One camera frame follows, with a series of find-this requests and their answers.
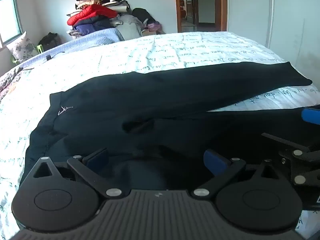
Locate black pants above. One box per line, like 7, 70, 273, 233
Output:
21, 61, 313, 191

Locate white vertical wall trim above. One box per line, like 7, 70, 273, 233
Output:
266, 0, 274, 47

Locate brown wooden door frame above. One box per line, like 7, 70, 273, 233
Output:
174, 0, 228, 33

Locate floral pillow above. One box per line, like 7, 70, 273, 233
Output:
6, 31, 38, 63

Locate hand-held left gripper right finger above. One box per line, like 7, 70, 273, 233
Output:
191, 149, 283, 201

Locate green plastic stool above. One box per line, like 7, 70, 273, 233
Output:
11, 44, 44, 64

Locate beige folded clothes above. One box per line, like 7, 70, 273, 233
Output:
75, 0, 112, 11

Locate red puffer jacket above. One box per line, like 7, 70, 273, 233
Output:
67, 4, 118, 26

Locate white script-printed bed sheet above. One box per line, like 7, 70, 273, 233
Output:
0, 31, 320, 240

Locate window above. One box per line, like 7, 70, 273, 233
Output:
0, 0, 23, 48

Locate grey garment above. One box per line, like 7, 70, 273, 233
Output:
110, 14, 147, 41

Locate navy blue jacket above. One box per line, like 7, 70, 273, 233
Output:
72, 18, 118, 36

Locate floral patterned cloth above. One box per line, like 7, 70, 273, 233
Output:
0, 67, 34, 102

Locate light blue quilted blanket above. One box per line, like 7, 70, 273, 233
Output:
19, 28, 125, 68

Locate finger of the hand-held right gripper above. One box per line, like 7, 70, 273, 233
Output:
301, 107, 320, 126
261, 132, 320, 186

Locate black rounded bag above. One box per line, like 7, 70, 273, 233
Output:
131, 8, 160, 26

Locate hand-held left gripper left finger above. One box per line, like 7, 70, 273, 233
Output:
32, 148, 125, 200

